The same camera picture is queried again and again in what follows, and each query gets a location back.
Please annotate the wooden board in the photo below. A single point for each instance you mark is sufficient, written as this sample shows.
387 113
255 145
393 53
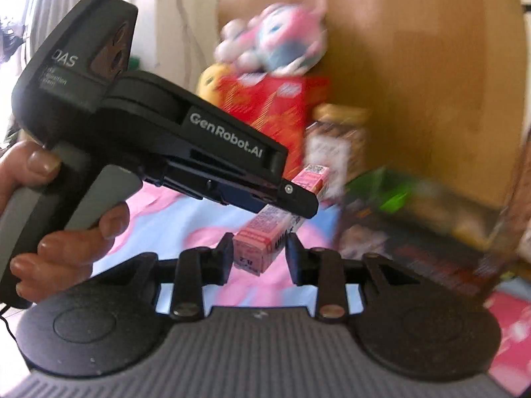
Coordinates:
415 70

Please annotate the person's left hand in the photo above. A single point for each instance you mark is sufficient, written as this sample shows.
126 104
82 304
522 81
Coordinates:
74 253

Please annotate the pink plush toy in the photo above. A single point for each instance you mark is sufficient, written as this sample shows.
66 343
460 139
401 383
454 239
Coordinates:
273 37

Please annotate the yellow plush duck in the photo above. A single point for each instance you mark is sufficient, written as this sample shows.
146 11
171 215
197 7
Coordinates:
209 83

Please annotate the black printed cardboard box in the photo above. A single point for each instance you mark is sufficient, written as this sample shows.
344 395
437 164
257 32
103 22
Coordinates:
419 236

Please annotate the cartoon pig printed bedsheet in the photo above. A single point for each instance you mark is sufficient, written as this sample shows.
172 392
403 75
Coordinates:
178 219

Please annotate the nut jar with white label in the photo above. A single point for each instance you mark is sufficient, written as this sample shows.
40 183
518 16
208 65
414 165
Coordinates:
340 145

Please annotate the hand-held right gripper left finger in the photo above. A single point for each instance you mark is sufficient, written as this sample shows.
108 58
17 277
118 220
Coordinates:
226 259

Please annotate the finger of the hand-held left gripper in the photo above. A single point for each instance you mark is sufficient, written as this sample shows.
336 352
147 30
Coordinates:
257 192

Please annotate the pink snack box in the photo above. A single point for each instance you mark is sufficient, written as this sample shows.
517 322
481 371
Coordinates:
257 236

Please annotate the red gift box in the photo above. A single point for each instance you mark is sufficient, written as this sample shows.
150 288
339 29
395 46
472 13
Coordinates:
269 107

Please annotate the green packet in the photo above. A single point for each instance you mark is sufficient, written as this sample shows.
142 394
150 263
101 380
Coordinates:
386 195

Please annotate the grey striped curtain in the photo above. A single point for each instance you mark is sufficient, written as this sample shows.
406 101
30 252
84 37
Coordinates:
166 16

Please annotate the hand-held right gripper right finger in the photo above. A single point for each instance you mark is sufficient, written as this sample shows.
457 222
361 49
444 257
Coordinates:
295 263

